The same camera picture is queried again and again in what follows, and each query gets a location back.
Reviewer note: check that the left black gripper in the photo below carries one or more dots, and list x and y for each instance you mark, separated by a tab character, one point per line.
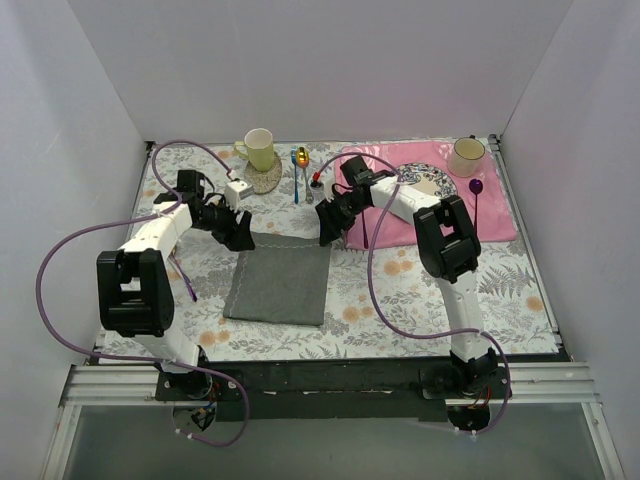
232	228

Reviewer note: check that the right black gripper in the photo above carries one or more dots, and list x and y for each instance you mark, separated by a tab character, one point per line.
334	216

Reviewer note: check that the grey cloth napkin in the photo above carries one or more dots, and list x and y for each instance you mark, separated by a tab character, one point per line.
283	280

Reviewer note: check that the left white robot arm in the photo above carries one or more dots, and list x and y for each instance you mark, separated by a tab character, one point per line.
135	295

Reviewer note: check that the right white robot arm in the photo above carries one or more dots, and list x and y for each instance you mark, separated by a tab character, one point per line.
449	250

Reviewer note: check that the floral tablecloth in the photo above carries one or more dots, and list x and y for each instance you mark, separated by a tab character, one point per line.
512	304

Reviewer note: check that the purple fork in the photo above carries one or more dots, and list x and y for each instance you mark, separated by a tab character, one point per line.
365	236

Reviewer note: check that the pink floral placemat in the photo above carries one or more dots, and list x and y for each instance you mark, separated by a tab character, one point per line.
495	221

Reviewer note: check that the round woven coaster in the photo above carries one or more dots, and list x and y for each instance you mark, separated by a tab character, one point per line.
264	182

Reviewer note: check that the gold bowl spoon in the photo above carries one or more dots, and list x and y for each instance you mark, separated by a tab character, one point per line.
302	160

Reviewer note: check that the yellow-green mug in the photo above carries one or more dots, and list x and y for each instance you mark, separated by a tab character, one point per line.
257	148

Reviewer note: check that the blue floral plate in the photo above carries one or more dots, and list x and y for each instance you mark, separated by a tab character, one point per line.
428	179

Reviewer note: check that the cream mug dark rim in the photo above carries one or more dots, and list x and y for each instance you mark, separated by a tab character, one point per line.
466	156

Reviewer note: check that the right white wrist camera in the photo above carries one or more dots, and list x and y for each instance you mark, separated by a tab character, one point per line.
320	188

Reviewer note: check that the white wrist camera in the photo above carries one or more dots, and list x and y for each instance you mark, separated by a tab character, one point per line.
235	192
320	188

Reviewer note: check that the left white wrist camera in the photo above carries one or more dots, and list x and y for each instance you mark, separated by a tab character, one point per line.
235	192

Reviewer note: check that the gold spoon purple handle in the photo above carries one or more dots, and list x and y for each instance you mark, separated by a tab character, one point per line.
184	277

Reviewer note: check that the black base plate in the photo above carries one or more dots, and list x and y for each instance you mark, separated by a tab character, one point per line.
416	387

